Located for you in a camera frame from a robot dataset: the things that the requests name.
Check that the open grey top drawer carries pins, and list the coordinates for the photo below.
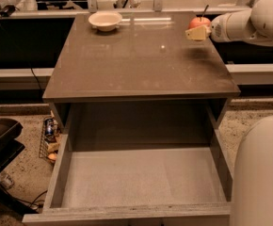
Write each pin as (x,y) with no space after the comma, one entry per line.
(189,186)

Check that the black device on ledge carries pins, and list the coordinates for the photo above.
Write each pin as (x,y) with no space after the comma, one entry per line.
(7,10)

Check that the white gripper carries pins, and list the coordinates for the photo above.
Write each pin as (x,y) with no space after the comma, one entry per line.
(217,29)

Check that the white bowl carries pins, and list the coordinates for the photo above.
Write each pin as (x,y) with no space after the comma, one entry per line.
(105,20)

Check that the wire basket with items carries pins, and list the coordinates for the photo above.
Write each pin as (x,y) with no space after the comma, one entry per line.
(49,146)

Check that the blue soda can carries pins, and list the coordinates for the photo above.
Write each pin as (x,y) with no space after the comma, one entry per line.
(49,127)

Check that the red apple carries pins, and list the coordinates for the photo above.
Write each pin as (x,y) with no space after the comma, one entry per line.
(199,21)

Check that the grey cabinet counter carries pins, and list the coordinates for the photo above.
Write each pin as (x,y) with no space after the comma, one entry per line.
(143,75)

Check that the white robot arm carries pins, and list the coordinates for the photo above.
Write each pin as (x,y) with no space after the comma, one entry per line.
(252,203)

